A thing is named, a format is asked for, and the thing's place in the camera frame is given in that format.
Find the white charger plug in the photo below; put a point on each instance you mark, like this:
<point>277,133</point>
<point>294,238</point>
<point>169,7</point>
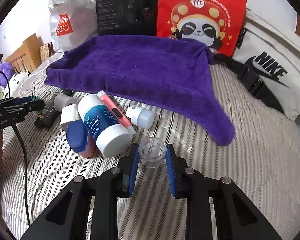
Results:
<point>69,114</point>

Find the black headset box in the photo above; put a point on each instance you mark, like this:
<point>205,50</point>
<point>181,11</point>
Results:
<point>127,17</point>

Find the white Miniso bag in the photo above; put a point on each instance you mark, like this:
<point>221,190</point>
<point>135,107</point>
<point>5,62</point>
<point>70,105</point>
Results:
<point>71,22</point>

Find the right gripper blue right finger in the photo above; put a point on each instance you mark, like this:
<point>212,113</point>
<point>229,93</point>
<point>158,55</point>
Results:
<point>173,171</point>

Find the grey white adapter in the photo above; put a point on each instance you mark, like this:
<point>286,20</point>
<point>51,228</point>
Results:
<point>63,100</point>

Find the small white bottle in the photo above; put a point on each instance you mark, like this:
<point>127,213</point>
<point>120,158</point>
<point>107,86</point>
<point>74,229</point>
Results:
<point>140,117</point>

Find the red panda paper bag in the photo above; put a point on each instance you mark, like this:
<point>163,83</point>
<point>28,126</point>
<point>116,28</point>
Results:
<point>216,23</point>

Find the black gold tube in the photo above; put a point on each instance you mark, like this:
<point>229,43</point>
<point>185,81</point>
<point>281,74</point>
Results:
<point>48,114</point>

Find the patterned notebook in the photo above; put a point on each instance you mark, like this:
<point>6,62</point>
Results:
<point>46,51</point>

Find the pink pen device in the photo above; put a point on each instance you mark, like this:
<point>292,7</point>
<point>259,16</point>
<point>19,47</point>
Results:
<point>116,112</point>

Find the white blue balm bottle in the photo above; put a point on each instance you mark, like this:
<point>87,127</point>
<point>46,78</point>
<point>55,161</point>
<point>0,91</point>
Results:
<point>111,137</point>

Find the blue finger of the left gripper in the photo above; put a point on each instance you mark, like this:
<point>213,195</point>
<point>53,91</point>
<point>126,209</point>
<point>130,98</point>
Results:
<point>26,107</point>
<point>18,101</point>

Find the purple towel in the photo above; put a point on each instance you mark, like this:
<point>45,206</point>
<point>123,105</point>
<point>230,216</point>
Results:
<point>167,73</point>

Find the green binder clip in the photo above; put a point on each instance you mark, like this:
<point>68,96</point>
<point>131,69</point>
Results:
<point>34,94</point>

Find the white Nike bag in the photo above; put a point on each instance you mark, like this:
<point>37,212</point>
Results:
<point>275,52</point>

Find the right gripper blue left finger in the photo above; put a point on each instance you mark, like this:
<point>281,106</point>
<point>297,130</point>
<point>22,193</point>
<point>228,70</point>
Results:
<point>129,170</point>

